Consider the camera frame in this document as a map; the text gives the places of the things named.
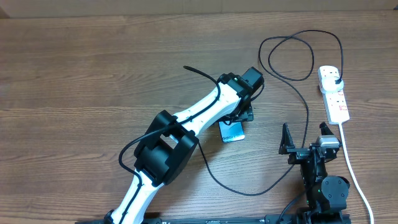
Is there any white charger plug adapter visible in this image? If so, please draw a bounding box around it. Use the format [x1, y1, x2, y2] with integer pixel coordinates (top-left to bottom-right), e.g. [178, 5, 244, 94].
[320, 77, 344, 94]

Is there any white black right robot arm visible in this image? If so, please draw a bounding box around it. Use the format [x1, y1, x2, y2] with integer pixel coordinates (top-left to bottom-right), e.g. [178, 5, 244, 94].
[277, 122, 351, 223]

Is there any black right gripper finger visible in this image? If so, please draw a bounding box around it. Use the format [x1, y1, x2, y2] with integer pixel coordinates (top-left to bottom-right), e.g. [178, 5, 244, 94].
[319, 122, 334, 136]
[279, 123, 295, 154]

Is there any white power strip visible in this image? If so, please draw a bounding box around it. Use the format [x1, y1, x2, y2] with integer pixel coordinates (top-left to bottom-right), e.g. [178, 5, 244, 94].
[317, 65, 349, 124]

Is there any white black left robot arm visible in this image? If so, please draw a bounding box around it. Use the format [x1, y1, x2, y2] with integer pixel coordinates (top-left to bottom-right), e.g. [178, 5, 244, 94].
[103, 67, 264, 223]

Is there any white power strip cord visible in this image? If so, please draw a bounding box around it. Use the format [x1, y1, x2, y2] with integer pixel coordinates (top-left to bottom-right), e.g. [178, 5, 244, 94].
[338, 122, 375, 224]

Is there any black smartphone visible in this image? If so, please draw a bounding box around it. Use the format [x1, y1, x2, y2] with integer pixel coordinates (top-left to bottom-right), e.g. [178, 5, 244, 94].
[219, 121, 245, 143]

